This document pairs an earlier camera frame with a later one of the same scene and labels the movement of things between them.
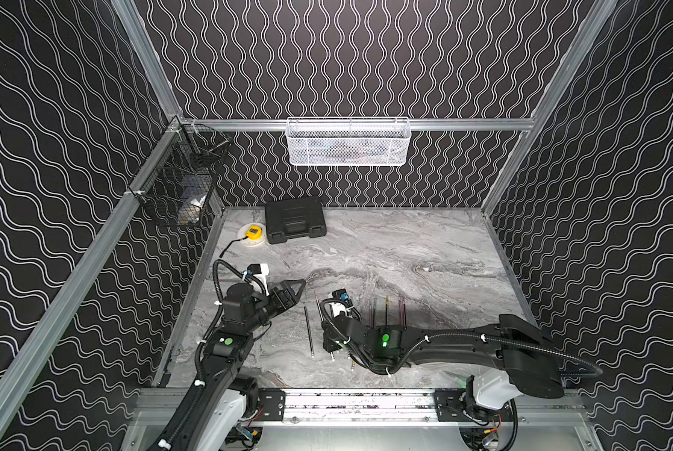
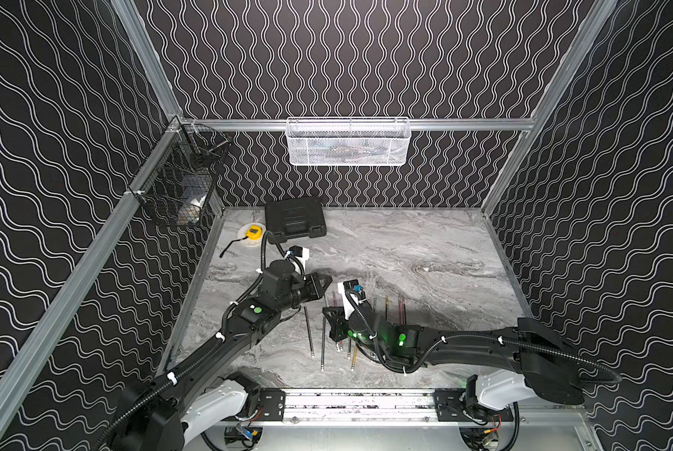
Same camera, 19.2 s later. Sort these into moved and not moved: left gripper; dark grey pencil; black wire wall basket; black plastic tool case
Moved: left gripper
Not moved: dark grey pencil; black wire wall basket; black plastic tool case
